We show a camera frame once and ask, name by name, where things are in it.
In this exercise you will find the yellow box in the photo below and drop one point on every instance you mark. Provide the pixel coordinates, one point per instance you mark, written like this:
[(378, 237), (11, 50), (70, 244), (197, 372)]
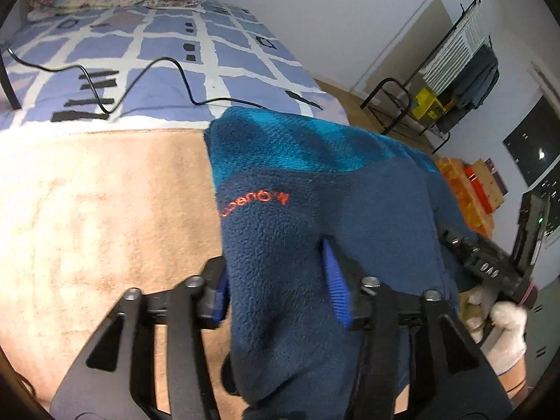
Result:
[(426, 103)]

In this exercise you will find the dark hanging garments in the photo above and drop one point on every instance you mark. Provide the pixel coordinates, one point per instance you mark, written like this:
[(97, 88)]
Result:
[(477, 78)]

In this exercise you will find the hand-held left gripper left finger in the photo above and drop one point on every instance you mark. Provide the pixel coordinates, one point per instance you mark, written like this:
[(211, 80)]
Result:
[(221, 297)]

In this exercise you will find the dark window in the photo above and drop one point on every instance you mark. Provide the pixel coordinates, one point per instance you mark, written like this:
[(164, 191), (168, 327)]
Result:
[(533, 148)]

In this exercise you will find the cardboard box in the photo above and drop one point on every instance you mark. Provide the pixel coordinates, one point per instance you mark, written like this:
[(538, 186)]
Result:
[(494, 183)]

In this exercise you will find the teal plaid fleece jacket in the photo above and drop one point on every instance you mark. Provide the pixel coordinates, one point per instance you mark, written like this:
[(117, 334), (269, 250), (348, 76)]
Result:
[(271, 227)]

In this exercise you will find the person's right hand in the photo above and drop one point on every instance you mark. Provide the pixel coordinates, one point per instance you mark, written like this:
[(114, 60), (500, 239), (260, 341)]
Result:
[(507, 328)]

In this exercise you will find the tan blanket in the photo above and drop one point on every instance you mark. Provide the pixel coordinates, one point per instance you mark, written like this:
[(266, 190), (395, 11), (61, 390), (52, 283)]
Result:
[(109, 205)]

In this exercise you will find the red box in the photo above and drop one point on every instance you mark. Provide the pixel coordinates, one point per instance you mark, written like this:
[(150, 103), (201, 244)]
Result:
[(479, 188)]

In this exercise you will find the person's right forearm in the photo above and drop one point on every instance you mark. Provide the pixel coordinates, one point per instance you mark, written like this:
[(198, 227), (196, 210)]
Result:
[(514, 376)]

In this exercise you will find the white knitted garment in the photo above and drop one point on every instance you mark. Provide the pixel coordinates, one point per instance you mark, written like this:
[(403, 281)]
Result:
[(459, 46)]

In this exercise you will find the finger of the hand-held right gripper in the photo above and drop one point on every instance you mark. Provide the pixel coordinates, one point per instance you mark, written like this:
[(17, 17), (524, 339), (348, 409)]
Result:
[(457, 240)]

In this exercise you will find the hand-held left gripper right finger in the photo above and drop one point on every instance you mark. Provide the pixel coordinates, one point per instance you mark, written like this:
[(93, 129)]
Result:
[(337, 288)]

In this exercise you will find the black metal clothes rack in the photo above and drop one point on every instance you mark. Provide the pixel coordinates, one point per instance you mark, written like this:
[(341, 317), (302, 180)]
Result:
[(384, 80)]

